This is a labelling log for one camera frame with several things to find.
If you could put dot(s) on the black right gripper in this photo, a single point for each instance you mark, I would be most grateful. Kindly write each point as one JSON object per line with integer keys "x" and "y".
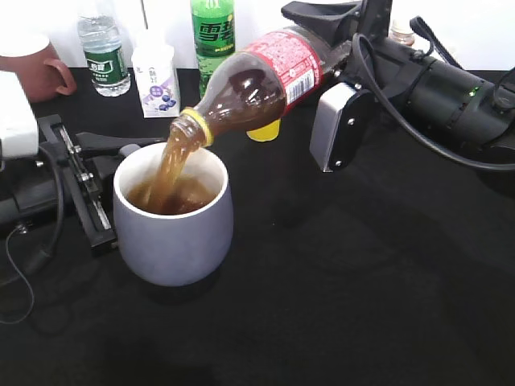
{"x": 394, "y": 67}

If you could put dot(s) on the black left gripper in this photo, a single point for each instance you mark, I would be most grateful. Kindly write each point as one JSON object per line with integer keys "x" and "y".
{"x": 87, "y": 162}

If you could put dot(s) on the brown iced tea bottle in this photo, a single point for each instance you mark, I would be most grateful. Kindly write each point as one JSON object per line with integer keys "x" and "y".
{"x": 261, "y": 83}

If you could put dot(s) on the grey ceramic mug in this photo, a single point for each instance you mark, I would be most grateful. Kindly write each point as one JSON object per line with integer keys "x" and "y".
{"x": 173, "y": 250}

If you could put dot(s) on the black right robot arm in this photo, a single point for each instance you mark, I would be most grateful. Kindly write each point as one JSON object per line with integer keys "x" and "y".
{"x": 450, "y": 111}

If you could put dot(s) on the green sprite bottle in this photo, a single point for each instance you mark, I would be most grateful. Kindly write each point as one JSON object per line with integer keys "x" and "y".
{"x": 214, "y": 36}

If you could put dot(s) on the brown ceramic mug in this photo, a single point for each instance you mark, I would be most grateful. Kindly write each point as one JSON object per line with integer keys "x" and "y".
{"x": 34, "y": 60}

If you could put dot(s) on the white blueberry milk carton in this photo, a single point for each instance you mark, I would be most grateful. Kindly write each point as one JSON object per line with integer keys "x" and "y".
{"x": 156, "y": 76}

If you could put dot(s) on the clear water bottle green label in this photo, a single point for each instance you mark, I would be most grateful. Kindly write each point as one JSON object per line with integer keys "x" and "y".
{"x": 101, "y": 43}

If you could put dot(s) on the yellow bottle cap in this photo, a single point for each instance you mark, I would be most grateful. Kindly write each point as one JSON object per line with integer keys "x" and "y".
{"x": 266, "y": 133}

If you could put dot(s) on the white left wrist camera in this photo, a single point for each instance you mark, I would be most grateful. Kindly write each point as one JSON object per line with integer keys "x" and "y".
{"x": 19, "y": 129}

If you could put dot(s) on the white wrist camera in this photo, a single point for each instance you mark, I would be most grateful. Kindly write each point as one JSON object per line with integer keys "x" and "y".
{"x": 19, "y": 129}
{"x": 342, "y": 117}

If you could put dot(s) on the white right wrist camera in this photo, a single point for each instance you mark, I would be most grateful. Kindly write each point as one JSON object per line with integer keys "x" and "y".
{"x": 342, "y": 117}

